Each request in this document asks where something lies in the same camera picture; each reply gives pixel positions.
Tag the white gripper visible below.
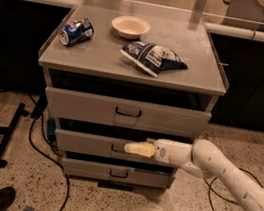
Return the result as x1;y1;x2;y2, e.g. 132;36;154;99
124;139;192;167

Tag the grey drawer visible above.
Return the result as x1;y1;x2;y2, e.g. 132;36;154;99
62;158;174;189
45;87;211;139
51;126;191;173

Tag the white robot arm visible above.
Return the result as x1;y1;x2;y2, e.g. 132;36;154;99
124;138;264;211

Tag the grey top drawer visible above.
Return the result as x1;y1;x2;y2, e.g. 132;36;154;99
45;87;211;139

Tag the grey bottom drawer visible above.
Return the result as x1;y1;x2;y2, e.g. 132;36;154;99
62;158;174;189

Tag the grey drawer cabinet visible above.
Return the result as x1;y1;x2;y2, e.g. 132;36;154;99
17;0;241;203

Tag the blue chip bag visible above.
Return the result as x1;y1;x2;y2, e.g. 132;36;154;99
120;41;188;77

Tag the blue box behind cabinet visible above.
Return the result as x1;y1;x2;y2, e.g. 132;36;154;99
46;118;56;141

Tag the white paper bowl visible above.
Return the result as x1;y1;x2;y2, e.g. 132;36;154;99
112;15;151;40

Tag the blue crushed soda can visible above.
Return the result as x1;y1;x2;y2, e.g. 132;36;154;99
59;18;94;47

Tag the black metal stand base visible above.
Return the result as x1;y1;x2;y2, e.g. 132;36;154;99
0;102;29;168

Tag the black floor cable right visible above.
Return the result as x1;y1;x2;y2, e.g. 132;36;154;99
198;161;264;211

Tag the black floor cable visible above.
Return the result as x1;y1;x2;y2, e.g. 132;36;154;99
198;161;264;211
8;94;85;211

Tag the black floor cable left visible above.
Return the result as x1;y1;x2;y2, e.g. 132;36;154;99
8;94;85;211

